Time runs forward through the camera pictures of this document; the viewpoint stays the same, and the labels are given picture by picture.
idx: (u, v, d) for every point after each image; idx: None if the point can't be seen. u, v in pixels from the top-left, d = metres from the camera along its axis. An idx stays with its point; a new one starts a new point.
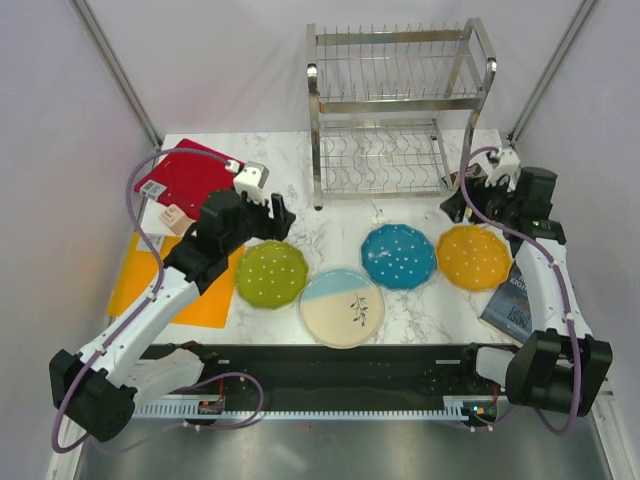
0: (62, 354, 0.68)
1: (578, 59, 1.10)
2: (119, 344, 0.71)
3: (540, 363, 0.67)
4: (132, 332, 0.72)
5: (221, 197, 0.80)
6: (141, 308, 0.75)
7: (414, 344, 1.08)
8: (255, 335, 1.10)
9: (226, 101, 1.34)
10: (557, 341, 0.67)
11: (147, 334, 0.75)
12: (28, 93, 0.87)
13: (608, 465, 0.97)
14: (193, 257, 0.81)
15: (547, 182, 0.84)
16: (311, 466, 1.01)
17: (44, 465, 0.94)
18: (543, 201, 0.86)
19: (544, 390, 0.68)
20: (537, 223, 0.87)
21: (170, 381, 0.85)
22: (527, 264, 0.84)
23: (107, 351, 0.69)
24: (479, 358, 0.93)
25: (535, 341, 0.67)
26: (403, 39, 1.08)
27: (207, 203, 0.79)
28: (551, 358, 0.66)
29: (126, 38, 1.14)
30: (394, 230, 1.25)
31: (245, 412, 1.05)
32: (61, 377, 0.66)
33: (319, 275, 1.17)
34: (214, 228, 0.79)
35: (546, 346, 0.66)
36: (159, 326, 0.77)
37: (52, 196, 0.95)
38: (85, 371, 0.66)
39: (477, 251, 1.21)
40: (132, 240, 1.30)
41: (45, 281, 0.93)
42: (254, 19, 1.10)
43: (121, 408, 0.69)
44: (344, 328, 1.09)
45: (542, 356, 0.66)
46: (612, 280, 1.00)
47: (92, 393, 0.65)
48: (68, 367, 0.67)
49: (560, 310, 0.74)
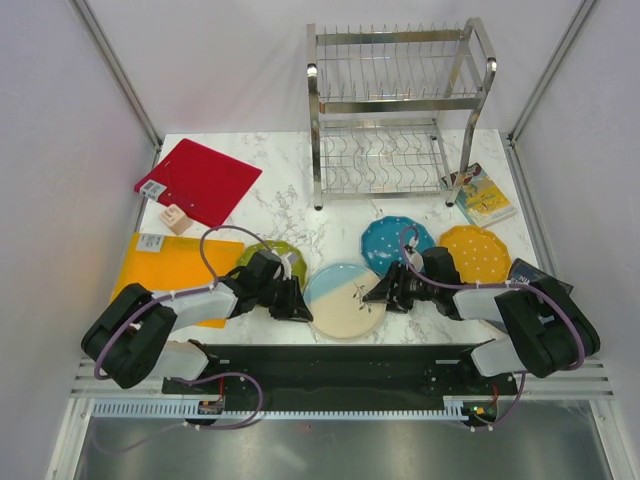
0: (132, 288, 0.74)
1: (578, 59, 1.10)
2: (184, 300, 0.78)
3: (526, 317, 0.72)
4: (197, 298, 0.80)
5: (269, 252, 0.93)
6: (199, 290, 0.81)
7: (414, 344, 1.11)
8: (255, 336, 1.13)
9: (226, 101, 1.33)
10: (517, 293, 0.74)
11: (196, 314, 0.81)
12: (26, 92, 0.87)
13: (608, 465, 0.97)
14: (234, 285, 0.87)
15: (444, 254, 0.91)
16: (311, 466, 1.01)
17: (44, 465, 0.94)
18: (451, 269, 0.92)
19: (558, 341, 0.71)
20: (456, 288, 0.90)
21: (176, 363, 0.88)
22: (466, 303, 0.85)
23: (175, 299, 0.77)
24: (478, 361, 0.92)
25: (507, 306, 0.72)
26: (403, 39, 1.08)
27: (262, 252, 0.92)
28: (527, 310, 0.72)
29: (126, 37, 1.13)
30: (396, 223, 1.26)
31: (246, 412, 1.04)
32: (124, 308, 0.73)
33: (313, 278, 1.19)
34: (256, 272, 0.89)
35: (516, 302, 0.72)
36: (199, 315, 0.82)
37: (52, 195, 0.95)
38: (147, 309, 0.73)
39: (477, 251, 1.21)
40: (132, 240, 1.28)
41: (46, 280, 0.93)
42: (253, 19, 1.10)
43: (154, 355, 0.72)
44: (350, 315, 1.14)
45: (519, 312, 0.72)
46: (612, 278, 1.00)
47: (140, 331, 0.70)
48: (140, 295, 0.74)
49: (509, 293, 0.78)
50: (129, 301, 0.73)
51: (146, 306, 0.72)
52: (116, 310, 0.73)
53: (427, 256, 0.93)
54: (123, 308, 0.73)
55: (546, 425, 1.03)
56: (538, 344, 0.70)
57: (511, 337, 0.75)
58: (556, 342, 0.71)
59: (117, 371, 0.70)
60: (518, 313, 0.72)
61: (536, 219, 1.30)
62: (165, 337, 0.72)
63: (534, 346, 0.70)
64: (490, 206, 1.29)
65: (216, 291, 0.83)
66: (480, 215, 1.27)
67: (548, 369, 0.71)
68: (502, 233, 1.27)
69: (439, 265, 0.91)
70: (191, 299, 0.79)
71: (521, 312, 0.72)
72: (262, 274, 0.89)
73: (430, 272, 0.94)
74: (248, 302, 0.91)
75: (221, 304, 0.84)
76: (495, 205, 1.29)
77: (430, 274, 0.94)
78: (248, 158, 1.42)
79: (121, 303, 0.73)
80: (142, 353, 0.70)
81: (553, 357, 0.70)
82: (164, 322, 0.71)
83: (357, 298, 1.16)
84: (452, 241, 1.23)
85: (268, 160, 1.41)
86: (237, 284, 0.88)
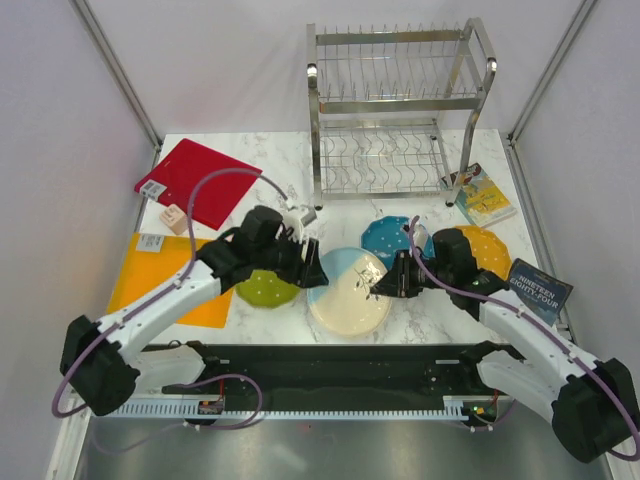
0: (80, 321, 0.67)
1: (578, 60, 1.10)
2: (137, 322, 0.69)
3: (586, 415, 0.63)
4: (151, 313, 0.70)
5: (268, 208, 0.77)
6: (158, 296, 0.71)
7: (414, 344, 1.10)
8: (255, 335, 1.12)
9: (226, 101, 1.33)
10: (585, 386, 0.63)
11: (161, 323, 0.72)
12: (27, 93, 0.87)
13: (608, 465, 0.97)
14: (224, 257, 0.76)
15: (457, 241, 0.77)
16: (311, 466, 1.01)
17: (45, 464, 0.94)
18: (468, 258, 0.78)
19: (608, 436, 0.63)
20: (476, 281, 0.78)
21: (170, 375, 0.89)
22: (489, 316, 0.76)
23: (125, 326, 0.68)
24: (482, 373, 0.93)
25: (571, 398, 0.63)
26: (403, 39, 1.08)
27: (256, 209, 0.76)
28: (593, 409, 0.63)
29: (125, 37, 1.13)
30: (396, 223, 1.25)
31: (247, 412, 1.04)
32: (75, 343, 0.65)
33: (342, 249, 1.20)
34: (252, 236, 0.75)
35: (584, 399, 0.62)
36: (166, 323, 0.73)
37: (52, 195, 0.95)
38: (100, 341, 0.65)
39: (477, 252, 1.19)
40: (132, 240, 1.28)
41: (46, 280, 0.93)
42: (254, 19, 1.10)
43: (125, 383, 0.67)
44: (353, 307, 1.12)
45: (584, 410, 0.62)
46: (612, 279, 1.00)
47: (101, 363, 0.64)
48: (83, 334, 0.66)
49: (561, 354, 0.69)
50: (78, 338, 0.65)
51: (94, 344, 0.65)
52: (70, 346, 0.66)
53: (438, 240, 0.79)
54: (73, 350, 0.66)
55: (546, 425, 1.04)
56: (588, 441, 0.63)
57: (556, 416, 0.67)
58: (607, 436, 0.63)
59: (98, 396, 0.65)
60: (566, 403, 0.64)
61: (536, 220, 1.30)
62: (125, 369, 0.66)
63: (581, 439, 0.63)
64: (491, 205, 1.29)
65: (184, 286, 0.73)
66: (480, 215, 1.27)
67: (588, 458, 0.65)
68: (501, 233, 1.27)
69: (455, 255, 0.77)
70: (144, 315, 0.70)
71: (586, 410, 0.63)
72: (258, 238, 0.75)
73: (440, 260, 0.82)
74: (242, 271, 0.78)
75: (199, 295, 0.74)
76: (495, 205, 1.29)
77: (442, 262, 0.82)
78: (249, 158, 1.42)
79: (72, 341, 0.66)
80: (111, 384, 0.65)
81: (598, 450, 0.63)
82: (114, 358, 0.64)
83: (363, 286, 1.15)
84: None
85: (268, 160, 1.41)
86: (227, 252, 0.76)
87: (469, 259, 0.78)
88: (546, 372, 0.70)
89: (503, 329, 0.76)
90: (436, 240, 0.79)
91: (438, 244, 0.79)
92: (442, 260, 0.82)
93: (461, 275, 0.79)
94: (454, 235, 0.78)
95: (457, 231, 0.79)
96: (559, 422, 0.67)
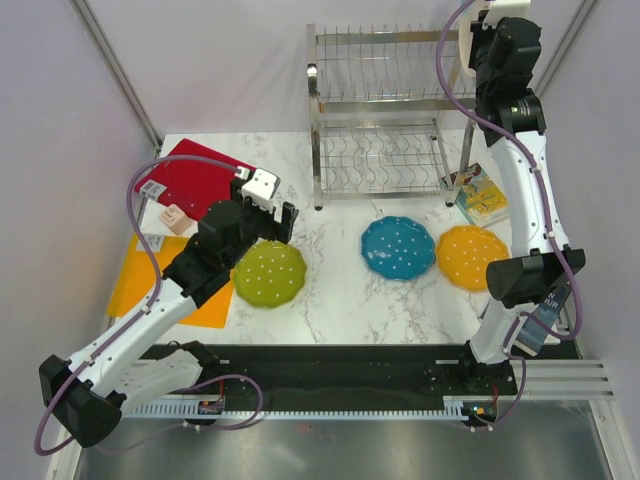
0: (53, 359, 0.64)
1: (578, 60, 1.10)
2: (107, 356, 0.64)
3: (525, 281, 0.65)
4: (121, 344, 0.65)
5: (220, 210, 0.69)
6: (129, 324, 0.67)
7: (415, 344, 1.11)
8: (255, 335, 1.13)
9: (226, 101, 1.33)
10: (537, 262, 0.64)
11: (140, 347, 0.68)
12: (27, 94, 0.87)
13: (608, 464, 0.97)
14: (194, 271, 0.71)
15: (531, 49, 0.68)
16: (311, 466, 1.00)
17: (45, 464, 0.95)
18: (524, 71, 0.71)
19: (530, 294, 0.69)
20: (515, 108, 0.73)
21: (164, 386, 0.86)
22: (504, 156, 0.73)
23: (95, 362, 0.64)
24: (475, 353, 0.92)
25: (520, 263, 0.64)
26: (403, 39, 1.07)
27: (211, 214, 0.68)
28: (535, 279, 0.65)
29: (126, 39, 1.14)
30: (395, 223, 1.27)
31: (245, 412, 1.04)
32: (49, 382, 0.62)
33: None
34: (213, 242, 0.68)
35: (531, 269, 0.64)
36: (142, 351, 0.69)
37: (52, 196, 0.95)
38: (71, 382, 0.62)
39: (477, 252, 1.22)
40: (132, 240, 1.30)
41: (45, 280, 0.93)
42: (253, 18, 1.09)
43: (105, 416, 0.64)
44: None
45: (525, 278, 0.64)
46: (613, 278, 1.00)
47: (75, 404, 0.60)
48: (51, 378, 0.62)
49: (542, 228, 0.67)
50: (50, 376, 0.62)
51: (65, 384, 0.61)
52: (45, 384, 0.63)
53: (506, 38, 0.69)
54: (49, 393, 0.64)
55: (546, 425, 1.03)
56: (509, 295, 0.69)
57: (497, 265, 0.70)
58: (529, 293, 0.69)
59: (79, 432, 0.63)
60: (513, 262, 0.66)
61: None
62: (102, 403, 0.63)
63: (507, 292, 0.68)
64: (490, 206, 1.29)
65: (152, 312, 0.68)
66: (480, 215, 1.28)
67: (507, 304, 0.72)
68: (502, 233, 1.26)
69: (520, 61, 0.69)
70: (115, 348, 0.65)
71: (527, 279, 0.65)
72: (226, 242, 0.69)
73: (494, 62, 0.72)
74: (216, 283, 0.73)
75: (174, 314, 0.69)
76: (495, 205, 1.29)
77: (494, 64, 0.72)
78: (249, 158, 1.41)
79: (45, 380, 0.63)
80: (87, 419, 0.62)
81: (513, 300, 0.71)
82: (90, 395, 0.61)
83: None
84: (452, 241, 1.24)
85: (268, 160, 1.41)
86: (195, 267, 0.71)
87: (525, 72, 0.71)
88: (518, 233, 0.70)
89: (508, 176, 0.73)
90: (509, 38, 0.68)
91: (503, 42, 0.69)
92: (496, 62, 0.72)
93: (507, 87, 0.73)
94: (529, 39, 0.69)
95: (532, 35, 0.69)
96: (495, 270, 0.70)
